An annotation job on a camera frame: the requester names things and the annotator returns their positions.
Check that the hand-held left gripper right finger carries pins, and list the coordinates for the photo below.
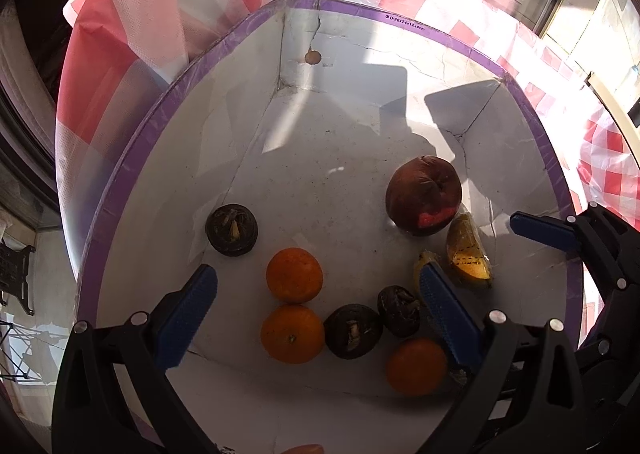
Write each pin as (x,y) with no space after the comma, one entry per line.
(450,319)

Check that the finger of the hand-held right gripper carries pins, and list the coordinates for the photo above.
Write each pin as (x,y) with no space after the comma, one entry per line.
(540,230)
(615,359)

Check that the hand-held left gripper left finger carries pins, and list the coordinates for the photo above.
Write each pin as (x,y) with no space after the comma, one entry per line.
(190,314)

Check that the orange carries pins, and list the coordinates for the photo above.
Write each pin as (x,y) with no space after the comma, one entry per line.
(416,366)
(294,275)
(292,334)

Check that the white box with purple rim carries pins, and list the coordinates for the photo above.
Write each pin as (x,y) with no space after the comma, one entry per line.
(325,159)

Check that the dark mangosteen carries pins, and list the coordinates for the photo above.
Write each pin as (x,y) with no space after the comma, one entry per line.
(231,230)
(353,331)
(398,311)

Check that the dark red apple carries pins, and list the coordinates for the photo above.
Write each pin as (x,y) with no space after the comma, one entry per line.
(420,189)

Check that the cream washbasin counter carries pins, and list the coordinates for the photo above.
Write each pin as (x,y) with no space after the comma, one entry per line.
(612,102)

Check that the pale orange object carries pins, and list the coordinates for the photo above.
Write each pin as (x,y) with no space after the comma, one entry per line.
(302,449)

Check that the black folding chair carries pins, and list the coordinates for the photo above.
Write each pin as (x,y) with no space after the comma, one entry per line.
(15,274)

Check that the red white checkered plastic tablecloth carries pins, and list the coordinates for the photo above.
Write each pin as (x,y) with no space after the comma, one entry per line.
(125,9)

